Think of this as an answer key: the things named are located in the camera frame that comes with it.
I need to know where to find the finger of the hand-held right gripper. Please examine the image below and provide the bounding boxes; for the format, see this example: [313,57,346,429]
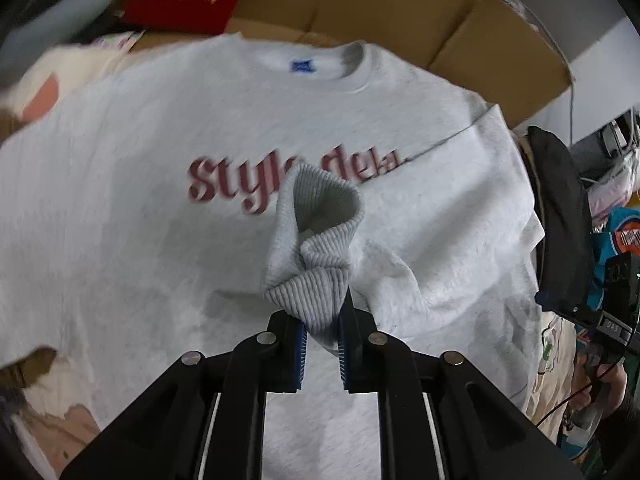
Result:
[535,288,587,319]

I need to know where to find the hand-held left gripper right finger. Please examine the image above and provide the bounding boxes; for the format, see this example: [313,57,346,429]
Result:
[338,290,583,480]

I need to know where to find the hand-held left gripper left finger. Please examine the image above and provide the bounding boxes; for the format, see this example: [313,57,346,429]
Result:
[60,311,307,480]

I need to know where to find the light grey printed sweatshirt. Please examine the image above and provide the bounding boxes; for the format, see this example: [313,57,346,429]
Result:
[0,32,546,480]

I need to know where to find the person's right forearm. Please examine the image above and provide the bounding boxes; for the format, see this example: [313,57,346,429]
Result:
[595,395,640,463]

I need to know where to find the person's right hand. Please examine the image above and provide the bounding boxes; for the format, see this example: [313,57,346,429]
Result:
[575,355,629,418]

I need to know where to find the teal and orange garment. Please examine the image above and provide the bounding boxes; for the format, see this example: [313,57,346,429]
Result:
[590,207,640,311]

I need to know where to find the black folded cloth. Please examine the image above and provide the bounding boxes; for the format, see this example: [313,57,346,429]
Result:
[525,125,596,311]

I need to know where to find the pink white cloth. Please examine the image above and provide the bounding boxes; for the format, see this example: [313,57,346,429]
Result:
[587,177,640,218]

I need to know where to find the dark storage box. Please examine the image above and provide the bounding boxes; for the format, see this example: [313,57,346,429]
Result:
[570,110,640,181]

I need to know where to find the brown shirt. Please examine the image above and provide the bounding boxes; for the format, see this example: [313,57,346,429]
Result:
[0,107,58,391]

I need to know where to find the flattened cardboard box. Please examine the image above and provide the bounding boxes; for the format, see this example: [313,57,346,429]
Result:
[125,0,573,128]

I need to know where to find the colourful patterned cloth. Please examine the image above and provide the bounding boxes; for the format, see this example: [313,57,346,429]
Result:
[95,30,146,53]

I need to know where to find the cream bear print blanket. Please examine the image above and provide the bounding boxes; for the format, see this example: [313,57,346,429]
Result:
[0,40,581,480]

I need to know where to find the grey neck pillow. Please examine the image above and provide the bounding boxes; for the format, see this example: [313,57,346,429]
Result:
[0,0,121,91]

